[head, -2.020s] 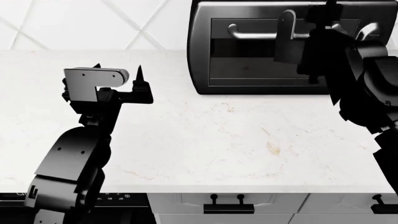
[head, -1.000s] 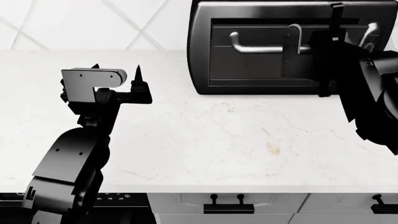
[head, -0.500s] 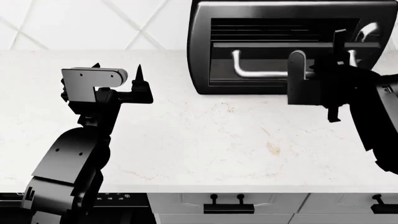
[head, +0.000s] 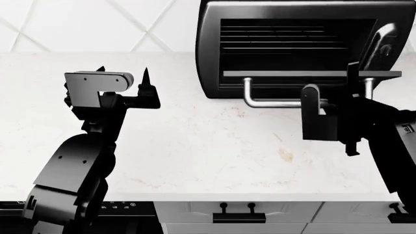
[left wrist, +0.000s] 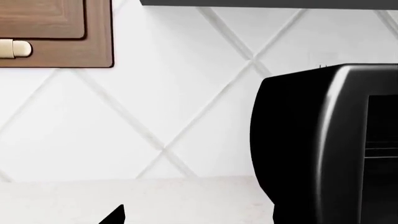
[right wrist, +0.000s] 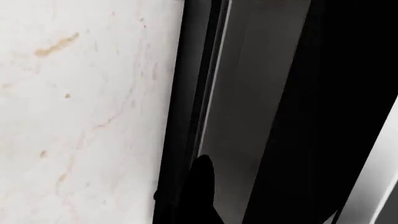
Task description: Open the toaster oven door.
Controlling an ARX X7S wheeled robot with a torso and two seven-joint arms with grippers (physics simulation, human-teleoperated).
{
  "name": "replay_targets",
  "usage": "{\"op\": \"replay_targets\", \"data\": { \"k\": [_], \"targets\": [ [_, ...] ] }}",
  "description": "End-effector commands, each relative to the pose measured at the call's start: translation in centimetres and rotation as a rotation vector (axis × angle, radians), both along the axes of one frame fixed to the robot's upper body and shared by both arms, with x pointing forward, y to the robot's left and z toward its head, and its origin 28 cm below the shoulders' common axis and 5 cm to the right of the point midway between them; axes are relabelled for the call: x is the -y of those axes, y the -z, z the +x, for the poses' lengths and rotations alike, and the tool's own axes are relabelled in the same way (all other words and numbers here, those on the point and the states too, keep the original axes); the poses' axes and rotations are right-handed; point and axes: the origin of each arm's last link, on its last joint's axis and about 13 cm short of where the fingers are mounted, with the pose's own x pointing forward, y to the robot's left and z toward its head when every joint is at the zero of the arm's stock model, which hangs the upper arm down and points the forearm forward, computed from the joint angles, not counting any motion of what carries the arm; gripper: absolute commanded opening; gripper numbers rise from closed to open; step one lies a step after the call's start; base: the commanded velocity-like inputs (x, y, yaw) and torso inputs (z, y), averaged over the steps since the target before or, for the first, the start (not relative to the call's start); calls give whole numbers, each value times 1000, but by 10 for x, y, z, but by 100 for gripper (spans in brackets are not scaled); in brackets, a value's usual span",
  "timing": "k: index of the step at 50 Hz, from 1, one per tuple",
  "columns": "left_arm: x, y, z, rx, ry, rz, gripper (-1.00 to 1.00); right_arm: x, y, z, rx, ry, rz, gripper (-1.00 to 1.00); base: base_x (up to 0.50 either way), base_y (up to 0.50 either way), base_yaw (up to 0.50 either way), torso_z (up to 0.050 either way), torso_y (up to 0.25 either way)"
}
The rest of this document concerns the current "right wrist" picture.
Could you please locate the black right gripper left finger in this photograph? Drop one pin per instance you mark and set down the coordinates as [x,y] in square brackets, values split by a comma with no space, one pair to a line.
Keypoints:
[202,184]

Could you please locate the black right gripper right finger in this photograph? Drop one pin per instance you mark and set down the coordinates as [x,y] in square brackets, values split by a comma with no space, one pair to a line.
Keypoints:
[311,210]

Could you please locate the glass toaster oven door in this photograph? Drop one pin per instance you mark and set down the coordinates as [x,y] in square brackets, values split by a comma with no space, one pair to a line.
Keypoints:
[245,93]

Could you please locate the black toaster oven body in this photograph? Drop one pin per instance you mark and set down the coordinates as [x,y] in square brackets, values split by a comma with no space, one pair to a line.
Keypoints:
[174,140]

